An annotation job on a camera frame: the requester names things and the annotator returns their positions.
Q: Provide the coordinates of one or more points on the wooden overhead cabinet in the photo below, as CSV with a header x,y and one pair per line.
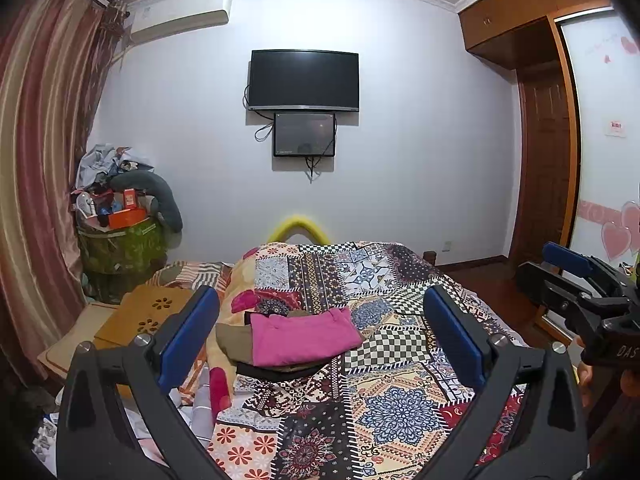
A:
x,y
520,15

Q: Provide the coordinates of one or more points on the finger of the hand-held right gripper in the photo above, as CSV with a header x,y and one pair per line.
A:
x,y
567,259
550,292

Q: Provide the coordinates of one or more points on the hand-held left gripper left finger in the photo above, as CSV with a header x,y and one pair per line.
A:
x,y
190,330

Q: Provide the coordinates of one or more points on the black garment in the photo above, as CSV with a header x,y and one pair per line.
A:
x,y
260,372

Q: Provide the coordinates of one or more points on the patchwork printed blanket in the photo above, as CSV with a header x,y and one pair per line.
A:
x,y
400,410

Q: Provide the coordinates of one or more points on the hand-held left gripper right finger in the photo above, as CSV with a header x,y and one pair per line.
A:
x,y
455,340

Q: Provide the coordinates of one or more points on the white wall air conditioner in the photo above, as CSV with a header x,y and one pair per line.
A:
x,y
180,17

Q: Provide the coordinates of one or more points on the small black wall monitor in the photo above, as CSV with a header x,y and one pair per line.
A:
x,y
304,135

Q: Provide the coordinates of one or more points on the yellow curved foam tube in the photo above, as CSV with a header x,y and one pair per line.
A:
x,y
297,220

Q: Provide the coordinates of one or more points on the pile of crumpled clothes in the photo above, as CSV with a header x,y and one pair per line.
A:
x,y
105,165

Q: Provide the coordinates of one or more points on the olive green pants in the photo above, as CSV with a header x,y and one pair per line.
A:
x,y
232,342

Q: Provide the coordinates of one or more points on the orange striped pillow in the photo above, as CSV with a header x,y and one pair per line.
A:
x,y
185,272

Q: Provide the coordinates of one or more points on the white bedsheet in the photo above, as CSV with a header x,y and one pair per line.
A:
x,y
195,410

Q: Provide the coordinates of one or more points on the green patterned basket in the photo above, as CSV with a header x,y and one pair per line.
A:
x,y
125,255

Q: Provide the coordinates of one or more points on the grey neck pillow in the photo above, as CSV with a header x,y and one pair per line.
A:
x,y
160,195

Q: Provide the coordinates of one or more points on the orange box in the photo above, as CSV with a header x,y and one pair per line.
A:
x,y
127,217

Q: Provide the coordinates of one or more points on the beige flat board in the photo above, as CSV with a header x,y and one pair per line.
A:
x,y
70,345

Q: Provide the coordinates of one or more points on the person's right hand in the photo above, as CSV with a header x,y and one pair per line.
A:
x,y
584,375

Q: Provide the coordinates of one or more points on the pink pants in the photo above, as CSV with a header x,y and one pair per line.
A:
x,y
300,340

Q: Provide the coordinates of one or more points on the wooden flower-cutout lap desk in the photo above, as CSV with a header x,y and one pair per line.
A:
x,y
145,310

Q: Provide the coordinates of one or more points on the large black wall television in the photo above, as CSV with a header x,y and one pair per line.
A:
x,y
305,80

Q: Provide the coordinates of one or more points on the striped pink brown curtain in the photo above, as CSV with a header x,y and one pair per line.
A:
x,y
40,160

